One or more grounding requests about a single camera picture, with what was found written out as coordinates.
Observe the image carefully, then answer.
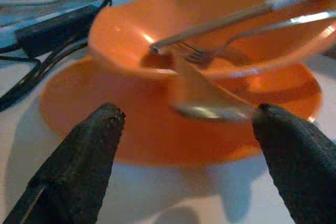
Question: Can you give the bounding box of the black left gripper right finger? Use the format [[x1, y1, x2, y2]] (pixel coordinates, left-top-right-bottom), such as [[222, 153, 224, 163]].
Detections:
[[251, 103, 336, 224]]

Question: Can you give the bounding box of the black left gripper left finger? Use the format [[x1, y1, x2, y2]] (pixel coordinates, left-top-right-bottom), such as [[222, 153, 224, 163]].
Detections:
[[2, 102, 127, 224]]

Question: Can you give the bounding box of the steel spoon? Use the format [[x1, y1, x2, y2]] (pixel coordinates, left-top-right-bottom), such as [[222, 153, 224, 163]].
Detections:
[[167, 58, 263, 125]]

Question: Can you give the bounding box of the orange plastic bowl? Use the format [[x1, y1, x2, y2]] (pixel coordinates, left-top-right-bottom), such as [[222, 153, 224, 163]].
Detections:
[[88, 0, 336, 80]]

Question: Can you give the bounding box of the steel fork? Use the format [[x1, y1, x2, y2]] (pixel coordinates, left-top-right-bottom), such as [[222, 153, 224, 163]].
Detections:
[[173, 8, 336, 67]]

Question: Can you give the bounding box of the orange plastic plate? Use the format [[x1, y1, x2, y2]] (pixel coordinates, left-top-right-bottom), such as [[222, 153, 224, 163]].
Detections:
[[39, 56, 322, 168]]

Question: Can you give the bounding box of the black power adapter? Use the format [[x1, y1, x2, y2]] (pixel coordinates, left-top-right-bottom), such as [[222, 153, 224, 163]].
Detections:
[[14, 5, 99, 57]]

